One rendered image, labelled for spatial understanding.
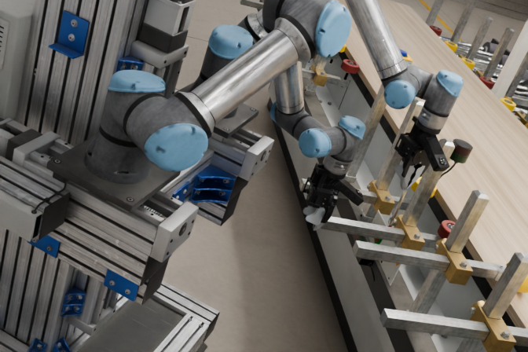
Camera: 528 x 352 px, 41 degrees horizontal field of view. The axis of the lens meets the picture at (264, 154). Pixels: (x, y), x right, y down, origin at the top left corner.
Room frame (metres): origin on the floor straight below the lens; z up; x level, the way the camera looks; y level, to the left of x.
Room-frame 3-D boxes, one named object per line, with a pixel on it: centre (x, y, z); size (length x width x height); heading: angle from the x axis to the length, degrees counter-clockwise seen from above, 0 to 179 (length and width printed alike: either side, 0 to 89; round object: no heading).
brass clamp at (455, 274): (1.64, -0.57, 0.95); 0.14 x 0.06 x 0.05; 18
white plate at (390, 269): (1.92, -0.45, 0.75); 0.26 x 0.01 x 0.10; 18
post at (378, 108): (2.39, -0.33, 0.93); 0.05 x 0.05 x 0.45; 18
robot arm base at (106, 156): (1.38, 0.31, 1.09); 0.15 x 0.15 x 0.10
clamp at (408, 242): (1.88, -0.50, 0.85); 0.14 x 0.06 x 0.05; 18
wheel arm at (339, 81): (3.03, -0.05, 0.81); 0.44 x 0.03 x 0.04; 108
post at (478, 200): (1.66, -0.56, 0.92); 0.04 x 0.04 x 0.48; 18
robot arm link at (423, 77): (1.87, -0.31, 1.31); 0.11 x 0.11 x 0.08; 77
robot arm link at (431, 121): (1.86, -0.41, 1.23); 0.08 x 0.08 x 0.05
